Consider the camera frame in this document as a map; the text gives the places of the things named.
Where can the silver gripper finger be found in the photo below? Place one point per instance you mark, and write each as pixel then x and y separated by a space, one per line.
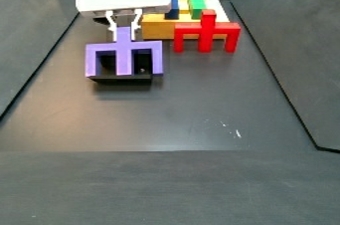
pixel 113 28
pixel 137 25

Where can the black angle fixture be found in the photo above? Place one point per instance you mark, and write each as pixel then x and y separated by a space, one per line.
pixel 106 75

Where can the yellow slotted board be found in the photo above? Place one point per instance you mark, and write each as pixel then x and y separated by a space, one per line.
pixel 158 28

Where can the red comb-shaped block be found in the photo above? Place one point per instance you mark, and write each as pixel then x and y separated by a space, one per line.
pixel 206 29

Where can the green long bar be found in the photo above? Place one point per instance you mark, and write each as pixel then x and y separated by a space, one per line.
pixel 195 6

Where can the purple comb-shaped block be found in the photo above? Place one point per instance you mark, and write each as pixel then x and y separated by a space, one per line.
pixel 123 48

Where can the blue long bar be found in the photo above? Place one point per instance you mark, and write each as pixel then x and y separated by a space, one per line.
pixel 173 14

